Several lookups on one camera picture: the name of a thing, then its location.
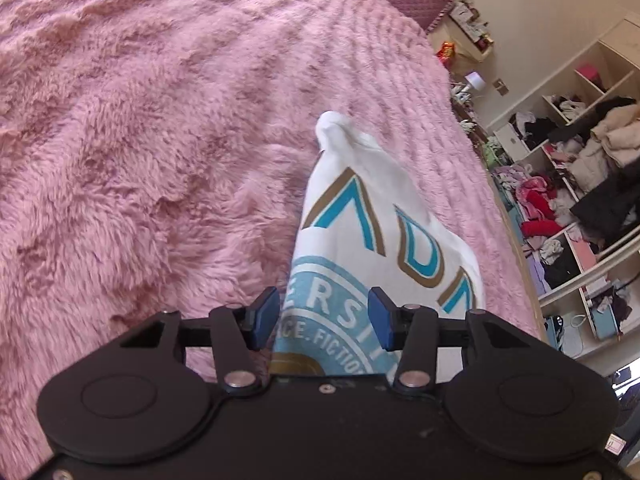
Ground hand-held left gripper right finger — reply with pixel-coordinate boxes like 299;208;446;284
367;286;532;395

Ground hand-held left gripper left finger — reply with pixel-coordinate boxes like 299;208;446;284
119;286;282;395

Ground white printed t-shirt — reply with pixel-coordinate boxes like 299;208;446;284
270;110;489;379

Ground pile of clothes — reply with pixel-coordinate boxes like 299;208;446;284
492;92;640;331

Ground light blue box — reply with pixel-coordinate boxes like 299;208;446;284
590;300;622;339

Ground pink fluffy blanket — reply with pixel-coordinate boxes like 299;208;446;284
0;0;544;461

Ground black jacket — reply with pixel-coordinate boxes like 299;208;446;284
570;160;640;257

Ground white open shelf unit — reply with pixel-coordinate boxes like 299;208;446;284
487;14;640;358

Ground red snack bag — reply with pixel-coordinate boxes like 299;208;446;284
436;40;459;67

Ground beige fluffy coat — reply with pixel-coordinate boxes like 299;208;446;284
570;104;640;192

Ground cluttered bedside shelf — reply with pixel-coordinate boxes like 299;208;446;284
430;0;497;64

